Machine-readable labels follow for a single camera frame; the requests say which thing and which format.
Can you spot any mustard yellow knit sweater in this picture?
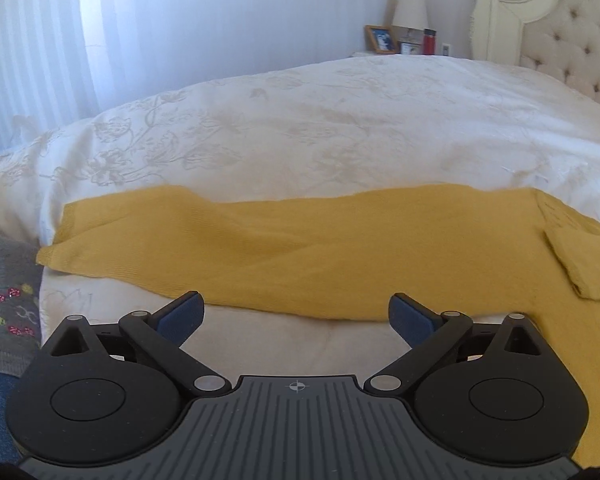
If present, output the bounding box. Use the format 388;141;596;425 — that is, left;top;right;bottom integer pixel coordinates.
38;184;600;466

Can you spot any grey embroidered garment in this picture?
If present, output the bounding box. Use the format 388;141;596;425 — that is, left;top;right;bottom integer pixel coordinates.
0;234;42;377

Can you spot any white floral bed duvet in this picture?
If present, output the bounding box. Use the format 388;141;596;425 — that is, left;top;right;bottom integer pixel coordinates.
0;53;600;396

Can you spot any white sheer curtain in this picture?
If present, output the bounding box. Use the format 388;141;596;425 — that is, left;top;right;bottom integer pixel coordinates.
0;0;185;153

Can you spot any cream tufted headboard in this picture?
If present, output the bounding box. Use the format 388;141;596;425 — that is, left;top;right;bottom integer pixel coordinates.
470;0;600;103

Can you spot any white table lamp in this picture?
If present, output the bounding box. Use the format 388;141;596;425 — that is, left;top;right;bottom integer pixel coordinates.
392;0;428;42

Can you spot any wooden picture frame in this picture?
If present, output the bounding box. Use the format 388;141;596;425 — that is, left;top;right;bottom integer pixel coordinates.
365;25;398;54

